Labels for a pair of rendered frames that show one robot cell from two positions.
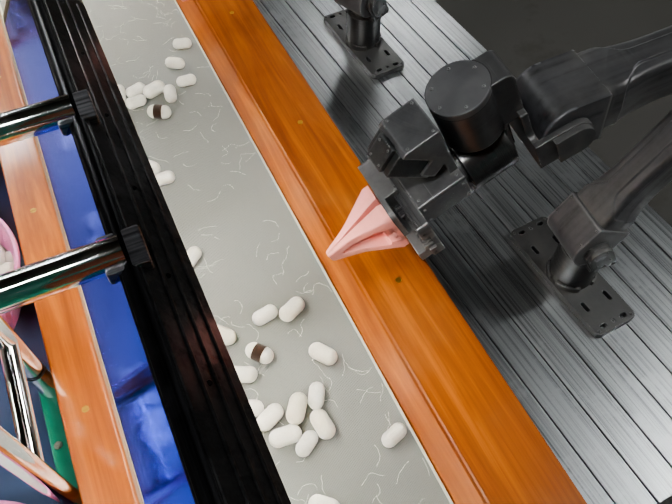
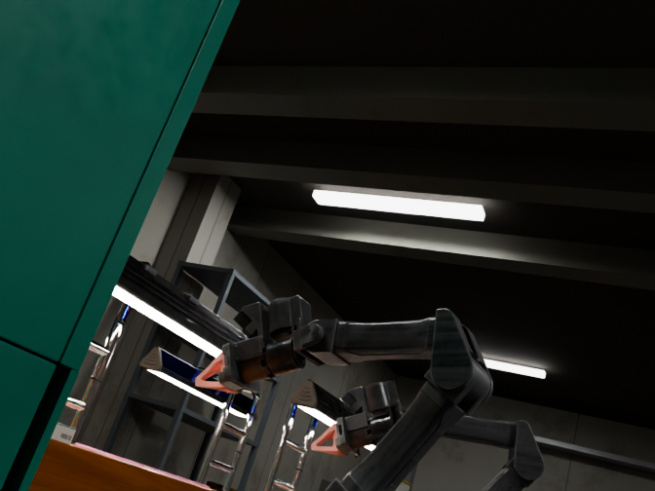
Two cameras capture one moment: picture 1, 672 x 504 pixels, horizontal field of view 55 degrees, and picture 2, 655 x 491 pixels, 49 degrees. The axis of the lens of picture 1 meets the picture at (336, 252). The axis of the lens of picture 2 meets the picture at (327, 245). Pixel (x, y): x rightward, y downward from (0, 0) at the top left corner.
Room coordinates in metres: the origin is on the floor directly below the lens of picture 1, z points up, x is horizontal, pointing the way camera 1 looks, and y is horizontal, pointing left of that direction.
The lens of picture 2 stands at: (-0.22, -1.17, 0.77)
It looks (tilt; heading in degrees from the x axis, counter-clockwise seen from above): 20 degrees up; 57
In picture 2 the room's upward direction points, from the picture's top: 18 degrees clockwise
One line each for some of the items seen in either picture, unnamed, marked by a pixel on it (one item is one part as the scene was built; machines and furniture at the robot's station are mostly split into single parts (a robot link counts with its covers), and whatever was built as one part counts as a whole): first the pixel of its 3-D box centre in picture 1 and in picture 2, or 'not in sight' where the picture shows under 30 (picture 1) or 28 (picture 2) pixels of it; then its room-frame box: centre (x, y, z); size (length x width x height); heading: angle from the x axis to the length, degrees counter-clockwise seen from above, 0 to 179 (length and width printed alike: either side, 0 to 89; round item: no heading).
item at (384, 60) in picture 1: (363, 26); not in sight; (1.03, -0.05, 0.71); 0.20 x 0.07 x 0.08; 29
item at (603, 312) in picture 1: (576, 260); not in sight; (0.50, -0.34, 0.71); 0.20 x 0.07 x 0.08; 29
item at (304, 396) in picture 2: not in sight; (349, 420); (1.18, 0.59, 1.08); 0.62 x 0.08 x 0.07; 25
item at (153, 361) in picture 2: not in sight; (207, 386); (0.94, 1.09, 1.08); 0.62 x 0.08 x 0.07; 25
